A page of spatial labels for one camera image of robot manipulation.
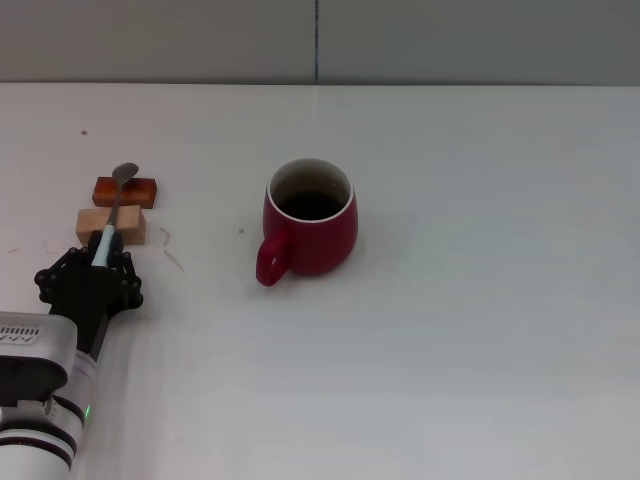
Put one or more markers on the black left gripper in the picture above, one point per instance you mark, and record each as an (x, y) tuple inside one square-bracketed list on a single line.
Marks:
[(90, 295)]

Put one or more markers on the red ceramic cup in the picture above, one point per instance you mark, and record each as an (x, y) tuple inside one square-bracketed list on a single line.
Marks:
[(320, 245)]

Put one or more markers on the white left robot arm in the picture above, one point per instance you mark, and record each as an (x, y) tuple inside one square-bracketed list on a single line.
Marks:
[(45, 440)]

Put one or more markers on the light wooden block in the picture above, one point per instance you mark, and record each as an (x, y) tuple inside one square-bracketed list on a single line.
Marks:
[(131, 222)]

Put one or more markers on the reddish brown wooden block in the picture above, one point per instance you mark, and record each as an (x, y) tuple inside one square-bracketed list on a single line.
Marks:
[(141, 195)]

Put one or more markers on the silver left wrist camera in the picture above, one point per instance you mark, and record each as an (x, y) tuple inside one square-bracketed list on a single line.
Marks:
[(40, 345)]

